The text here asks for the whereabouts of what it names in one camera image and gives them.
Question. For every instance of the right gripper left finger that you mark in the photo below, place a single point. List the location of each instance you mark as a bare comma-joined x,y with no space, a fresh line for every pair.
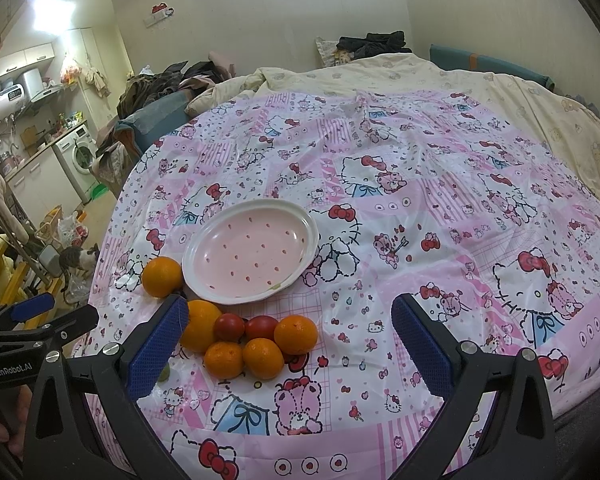
62,440

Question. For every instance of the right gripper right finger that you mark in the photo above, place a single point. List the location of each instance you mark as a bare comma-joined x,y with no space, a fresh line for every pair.
495,421

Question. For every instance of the large orange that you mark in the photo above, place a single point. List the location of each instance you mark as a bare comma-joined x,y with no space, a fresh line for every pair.
198,335
162,276

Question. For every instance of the small tangerine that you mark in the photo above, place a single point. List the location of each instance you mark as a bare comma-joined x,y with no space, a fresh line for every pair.
223,360
295,335
263,358

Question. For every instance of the red cherry tomato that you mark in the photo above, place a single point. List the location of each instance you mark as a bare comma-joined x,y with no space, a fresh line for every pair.
229,327
261,326

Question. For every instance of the person's left hand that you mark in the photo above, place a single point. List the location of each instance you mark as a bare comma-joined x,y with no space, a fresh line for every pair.
14,412

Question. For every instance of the cat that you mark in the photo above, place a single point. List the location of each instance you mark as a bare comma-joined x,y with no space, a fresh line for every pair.
75,258

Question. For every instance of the green grape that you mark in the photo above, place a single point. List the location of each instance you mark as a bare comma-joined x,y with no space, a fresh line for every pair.
164,374

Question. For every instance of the white washing machine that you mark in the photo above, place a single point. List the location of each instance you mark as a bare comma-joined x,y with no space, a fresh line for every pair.
76,152

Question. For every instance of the Hello Kitty pink bedsheet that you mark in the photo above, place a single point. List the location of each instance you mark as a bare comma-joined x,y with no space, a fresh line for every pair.
427,193

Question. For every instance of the white water heater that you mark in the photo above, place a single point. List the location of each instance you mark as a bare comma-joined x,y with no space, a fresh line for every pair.
12,100

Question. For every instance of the pink strawberry plate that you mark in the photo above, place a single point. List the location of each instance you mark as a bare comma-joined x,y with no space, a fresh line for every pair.
249,251

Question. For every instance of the cream floral quilt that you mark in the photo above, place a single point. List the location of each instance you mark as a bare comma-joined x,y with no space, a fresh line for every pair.
571,131

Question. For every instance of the teal headboard cushion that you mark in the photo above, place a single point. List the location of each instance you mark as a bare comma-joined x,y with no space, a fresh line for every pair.
455,59

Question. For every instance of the dark clothes pile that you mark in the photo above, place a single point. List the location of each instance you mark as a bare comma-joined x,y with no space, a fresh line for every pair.
374,44

